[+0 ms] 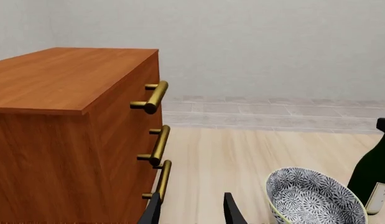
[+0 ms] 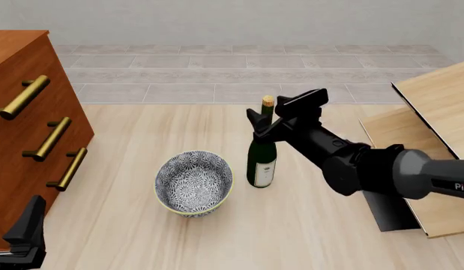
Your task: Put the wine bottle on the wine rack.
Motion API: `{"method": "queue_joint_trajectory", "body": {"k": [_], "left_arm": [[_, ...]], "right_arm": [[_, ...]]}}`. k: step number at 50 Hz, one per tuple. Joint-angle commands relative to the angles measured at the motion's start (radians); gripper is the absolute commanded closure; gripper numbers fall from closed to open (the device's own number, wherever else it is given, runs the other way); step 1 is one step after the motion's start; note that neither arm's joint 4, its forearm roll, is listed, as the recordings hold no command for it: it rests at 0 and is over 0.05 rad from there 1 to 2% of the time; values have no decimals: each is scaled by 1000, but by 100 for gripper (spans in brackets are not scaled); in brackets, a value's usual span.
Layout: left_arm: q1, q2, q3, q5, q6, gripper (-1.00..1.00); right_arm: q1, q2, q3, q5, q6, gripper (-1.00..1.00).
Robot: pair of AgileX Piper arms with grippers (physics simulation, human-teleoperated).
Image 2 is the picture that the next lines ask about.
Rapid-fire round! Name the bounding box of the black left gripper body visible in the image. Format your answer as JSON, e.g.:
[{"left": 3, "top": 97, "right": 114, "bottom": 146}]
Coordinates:
[{"left": 0, "top": 243, "right": 47, "bottom": 270}]

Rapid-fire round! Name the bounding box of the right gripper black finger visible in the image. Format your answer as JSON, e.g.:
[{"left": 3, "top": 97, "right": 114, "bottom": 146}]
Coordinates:
[{"left": 246, "top": 107, "right": 274, "bottom": 135}]

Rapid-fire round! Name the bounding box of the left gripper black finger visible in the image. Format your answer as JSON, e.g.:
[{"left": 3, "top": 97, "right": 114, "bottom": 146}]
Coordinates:
[{"left": 2, "top": 193, "right": 47, "bottom": 248}]

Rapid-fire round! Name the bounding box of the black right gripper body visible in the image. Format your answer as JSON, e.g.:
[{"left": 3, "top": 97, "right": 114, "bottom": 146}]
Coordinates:
[{"left": 252, "top": 116, "right": 297, "bottom": 143}]

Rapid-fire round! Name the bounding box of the dark green wine bottle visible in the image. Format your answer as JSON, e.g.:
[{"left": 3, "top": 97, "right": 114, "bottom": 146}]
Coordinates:
[{"left": 246, "top": 94, "right": 278, "bottom": 189}]

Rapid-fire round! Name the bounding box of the pale wooden wine rack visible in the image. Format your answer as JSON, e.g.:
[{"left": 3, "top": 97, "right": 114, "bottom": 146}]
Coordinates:
[{"left": 358, "top": 58, "right": 464, "bottom": 240}]

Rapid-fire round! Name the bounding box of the wooden cabinet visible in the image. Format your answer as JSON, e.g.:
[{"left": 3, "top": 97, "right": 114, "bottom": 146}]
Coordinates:
[{"left": 0, "top": 29, "right": 95, "bottom": 252}]

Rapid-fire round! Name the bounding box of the blue white patterned bowl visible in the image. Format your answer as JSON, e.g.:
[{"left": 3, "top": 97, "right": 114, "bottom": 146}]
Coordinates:
[{"left": 154, "top": 149, "right": 235, "bottom": 219}]

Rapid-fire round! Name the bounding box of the brass drawer handle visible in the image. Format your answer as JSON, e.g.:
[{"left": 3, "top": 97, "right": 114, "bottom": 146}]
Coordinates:
[
  {"left": 45, "top": 146, "right": 88, "bottom": 193},
  {"left": 21, "top": 116, "right": 73, "bottom": 163},
  {"left": 0, "top": 74, "right": 52, "bottom": 122}
]

